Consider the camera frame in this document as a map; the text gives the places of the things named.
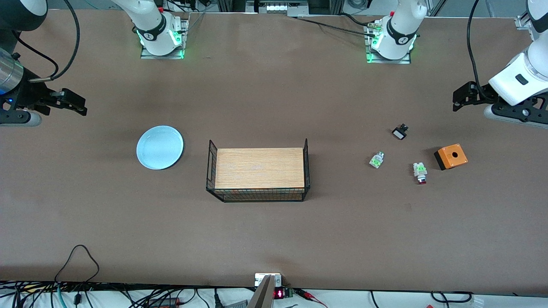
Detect grey camera mount bar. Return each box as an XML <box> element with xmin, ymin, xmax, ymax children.
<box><xmin>247</xmin><ymin>275</ymin><xmax>276</xmax><ymax>308</ymax></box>

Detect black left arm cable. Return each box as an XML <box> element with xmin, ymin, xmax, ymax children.
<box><xmin>467</xmin><ymin>0</ymin><xmax>498</xmax><ymax>101</ymax></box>

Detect black power adapter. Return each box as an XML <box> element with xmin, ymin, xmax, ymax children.
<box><xmin>147</xmin><ymin>297</ymin><xmax>181</xmax><ymax>307</ymax></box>

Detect light blue round plate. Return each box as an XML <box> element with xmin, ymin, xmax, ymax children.
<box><xmin>136</xmin><ymin>125</ymin><xmax>185</xmax><ymax>170</ymax></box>

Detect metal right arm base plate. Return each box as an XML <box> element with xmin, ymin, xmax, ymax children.
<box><xmin>140</xmin><ymin>18</ymin><xmax>190</xmax><ymax>60</ymax></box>

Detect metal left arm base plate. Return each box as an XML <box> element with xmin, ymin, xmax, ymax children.
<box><xmin>364</xmin><ymin>19</ymin><xmax>412</xmax><ymax>65</ymax></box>

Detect red clip leads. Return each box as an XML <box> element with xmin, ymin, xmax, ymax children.
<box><xmin>295</xmin><ymin>289</ymin><xmax>328</xmax><ymax>308</ymax></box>

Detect black flat looped cable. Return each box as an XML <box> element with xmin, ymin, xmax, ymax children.
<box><xmin>430</xmin><ymin>291</ymin><xmax>474</xmax><ymax>304</ymax></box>

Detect silver metal bracket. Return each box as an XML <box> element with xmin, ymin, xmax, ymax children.
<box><xmin>254</xmin><ymin>273</ymin><xmax>283</xmax><ymax>287</ymax></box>

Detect black wire basket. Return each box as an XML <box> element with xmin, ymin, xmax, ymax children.
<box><xmin>206</xmin><ymin>138</ymin><xmax>311</xmax><ymax>203</ymax></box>

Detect orange button enclosure box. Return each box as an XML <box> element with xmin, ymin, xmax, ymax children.
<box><xmin>434</xmin><ymin>144</ymin><xmax>468</xmax><ymax>171</ymax></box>

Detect short black right arm cable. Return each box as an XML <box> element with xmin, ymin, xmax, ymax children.
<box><xmin>12</xmin><ymin>30</ymin><xmax>60</xmax><ymax>78</ymax></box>

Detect black cable across table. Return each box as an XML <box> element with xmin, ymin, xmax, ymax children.
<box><xmin>295</xmin><ymin>16</ymin><xmax>378</xmax><ymax>38</ymax></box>

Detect long black right arm cable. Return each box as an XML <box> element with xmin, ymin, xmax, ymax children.
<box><xmin>29</xmin><ymin>0</ymin><xmax>81</xmax><ymax>82</ymax></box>

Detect wooden board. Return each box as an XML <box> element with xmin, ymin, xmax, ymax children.
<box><xmin>214</xmin><ymin>148</ymin><xmax>305</xmax><ymax>189</ymax></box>

